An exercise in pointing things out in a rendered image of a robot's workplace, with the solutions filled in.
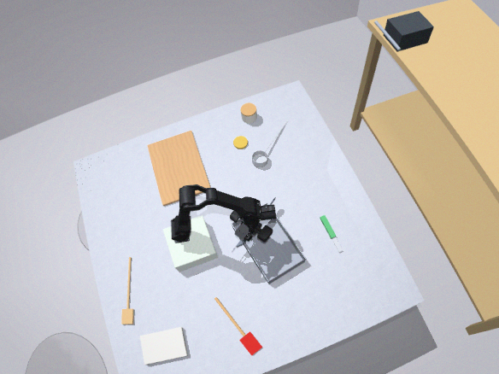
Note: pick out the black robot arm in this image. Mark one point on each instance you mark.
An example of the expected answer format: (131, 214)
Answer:
(247, 208)

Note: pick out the grey cylinder with orange top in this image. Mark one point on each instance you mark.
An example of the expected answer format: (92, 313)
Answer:
(248, 113)

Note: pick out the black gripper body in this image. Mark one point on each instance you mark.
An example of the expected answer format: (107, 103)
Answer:
(263, 234)

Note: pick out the light wooden board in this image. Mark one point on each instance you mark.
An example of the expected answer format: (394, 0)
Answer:
(176, 163)

